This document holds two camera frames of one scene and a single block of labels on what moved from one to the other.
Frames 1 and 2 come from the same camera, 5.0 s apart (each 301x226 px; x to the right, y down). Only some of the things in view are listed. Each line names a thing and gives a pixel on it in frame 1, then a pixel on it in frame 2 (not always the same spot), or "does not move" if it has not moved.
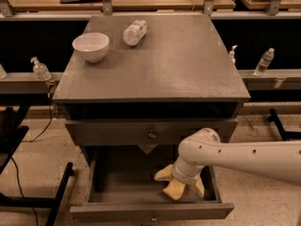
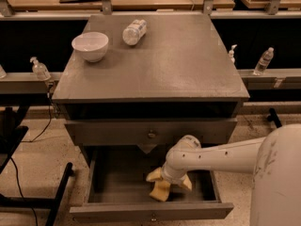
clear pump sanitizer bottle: x=40 y=70 does not move
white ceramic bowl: x=93 y=45 does not move
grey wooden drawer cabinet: x=146 y=100 does not move
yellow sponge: x=175 y=189 → x=161 y=190
